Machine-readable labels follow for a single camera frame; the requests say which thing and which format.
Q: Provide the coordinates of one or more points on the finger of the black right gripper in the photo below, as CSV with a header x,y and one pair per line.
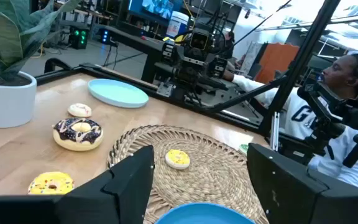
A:
x,y
218,67
168,53

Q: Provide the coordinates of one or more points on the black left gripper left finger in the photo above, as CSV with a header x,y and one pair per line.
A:
x,y
120,199

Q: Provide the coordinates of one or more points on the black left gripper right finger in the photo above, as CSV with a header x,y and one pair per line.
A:
x,y
291,199

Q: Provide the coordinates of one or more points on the small green frosted donut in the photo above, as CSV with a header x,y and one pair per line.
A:
x,y
243,149

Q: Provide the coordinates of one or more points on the small yellow sprinkled donut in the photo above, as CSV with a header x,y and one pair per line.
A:
x,y
177,159
51,183

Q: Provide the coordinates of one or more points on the chocolate donut with pink drizzle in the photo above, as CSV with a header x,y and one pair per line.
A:
x,y
67,132

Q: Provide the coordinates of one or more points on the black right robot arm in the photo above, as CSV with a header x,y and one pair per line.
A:
x,y
191,81

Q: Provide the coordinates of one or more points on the black desk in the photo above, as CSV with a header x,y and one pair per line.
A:
x,y
148,46

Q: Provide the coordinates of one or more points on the white bucket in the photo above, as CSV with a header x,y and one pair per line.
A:
x,y
177,25

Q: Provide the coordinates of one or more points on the orange panel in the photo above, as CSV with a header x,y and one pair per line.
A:
x,y
275,59

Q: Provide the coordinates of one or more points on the light blue plate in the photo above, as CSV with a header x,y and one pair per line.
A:
x,y
117,93

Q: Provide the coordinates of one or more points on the device with blue lights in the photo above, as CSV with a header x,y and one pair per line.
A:
x,y
105,36

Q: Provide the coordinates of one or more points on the person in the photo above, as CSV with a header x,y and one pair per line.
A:
x,y
353,168

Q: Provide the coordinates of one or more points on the round woven straw placemat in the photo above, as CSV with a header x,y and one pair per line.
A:
x,y
216,174

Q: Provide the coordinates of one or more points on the blue bowl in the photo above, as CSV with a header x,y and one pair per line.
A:
x,y
204,214

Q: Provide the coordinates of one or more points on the computer with green lights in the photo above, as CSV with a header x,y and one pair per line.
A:
x,y
79,37

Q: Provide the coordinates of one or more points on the small pink frosted donut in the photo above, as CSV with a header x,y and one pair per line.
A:
x,y
79,110

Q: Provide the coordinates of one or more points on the snake plant in white pot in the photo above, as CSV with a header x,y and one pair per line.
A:
x,y
5,102

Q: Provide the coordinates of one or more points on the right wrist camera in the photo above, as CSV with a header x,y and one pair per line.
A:
x,y
199,40

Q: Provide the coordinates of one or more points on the wall screen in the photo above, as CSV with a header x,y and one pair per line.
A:
x,y
154,7

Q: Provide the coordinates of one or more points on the black aluminium table frame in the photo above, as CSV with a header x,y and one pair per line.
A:
x,y
300,62

